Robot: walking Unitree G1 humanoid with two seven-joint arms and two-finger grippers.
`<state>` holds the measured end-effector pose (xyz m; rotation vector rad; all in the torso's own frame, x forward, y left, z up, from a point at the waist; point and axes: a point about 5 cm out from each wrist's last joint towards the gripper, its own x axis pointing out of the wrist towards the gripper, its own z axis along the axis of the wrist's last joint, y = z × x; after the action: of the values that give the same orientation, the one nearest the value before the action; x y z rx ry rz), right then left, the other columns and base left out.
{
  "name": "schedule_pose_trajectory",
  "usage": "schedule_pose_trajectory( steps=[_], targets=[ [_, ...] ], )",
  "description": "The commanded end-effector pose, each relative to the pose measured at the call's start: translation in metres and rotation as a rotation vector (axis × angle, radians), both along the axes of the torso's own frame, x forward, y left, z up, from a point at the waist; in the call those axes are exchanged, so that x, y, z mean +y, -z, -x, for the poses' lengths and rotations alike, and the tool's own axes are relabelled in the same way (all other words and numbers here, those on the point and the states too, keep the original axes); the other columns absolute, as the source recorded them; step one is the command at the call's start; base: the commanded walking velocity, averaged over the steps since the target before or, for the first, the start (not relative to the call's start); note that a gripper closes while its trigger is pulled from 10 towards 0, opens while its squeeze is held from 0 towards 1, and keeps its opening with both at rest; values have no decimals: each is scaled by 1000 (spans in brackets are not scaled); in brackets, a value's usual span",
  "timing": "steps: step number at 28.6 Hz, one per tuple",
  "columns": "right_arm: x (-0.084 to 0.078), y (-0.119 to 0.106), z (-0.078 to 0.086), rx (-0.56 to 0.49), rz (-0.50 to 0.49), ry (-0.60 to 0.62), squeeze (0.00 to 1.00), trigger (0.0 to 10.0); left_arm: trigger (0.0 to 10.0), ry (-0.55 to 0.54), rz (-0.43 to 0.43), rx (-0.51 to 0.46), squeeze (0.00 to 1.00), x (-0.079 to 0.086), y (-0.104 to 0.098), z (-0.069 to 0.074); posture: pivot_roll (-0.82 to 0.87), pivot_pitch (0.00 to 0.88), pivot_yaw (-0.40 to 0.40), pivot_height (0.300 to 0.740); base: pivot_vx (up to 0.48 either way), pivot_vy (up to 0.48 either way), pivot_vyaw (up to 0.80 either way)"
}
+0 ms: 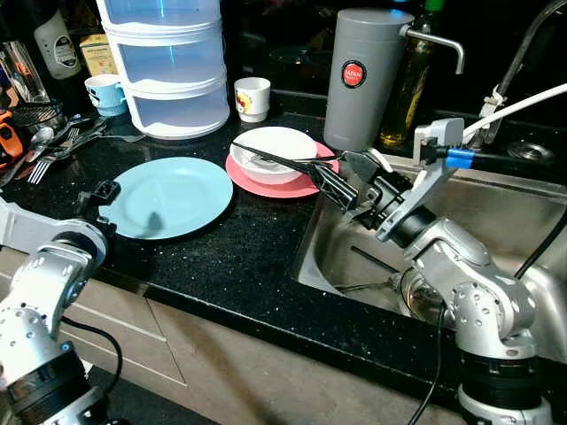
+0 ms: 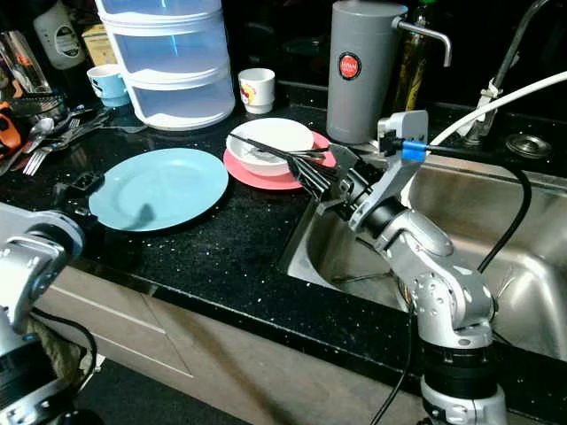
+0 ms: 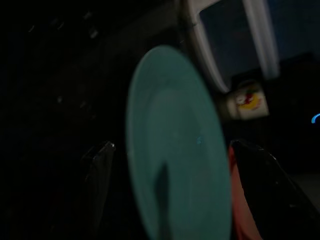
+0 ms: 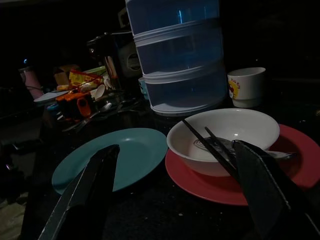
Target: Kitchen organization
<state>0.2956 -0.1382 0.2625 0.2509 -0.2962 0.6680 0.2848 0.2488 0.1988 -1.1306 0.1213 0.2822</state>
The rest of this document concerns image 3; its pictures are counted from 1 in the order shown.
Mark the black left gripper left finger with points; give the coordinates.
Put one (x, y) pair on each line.
(96, 180)

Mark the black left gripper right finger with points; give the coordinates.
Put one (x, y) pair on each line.
(270, 195)

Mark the white mug yellow red print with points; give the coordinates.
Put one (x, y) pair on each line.
(250, 105)

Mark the light blue plate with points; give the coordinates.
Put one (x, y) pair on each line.
(175, 112)

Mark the white stacked plastic container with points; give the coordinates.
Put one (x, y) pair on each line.
(261, 37)

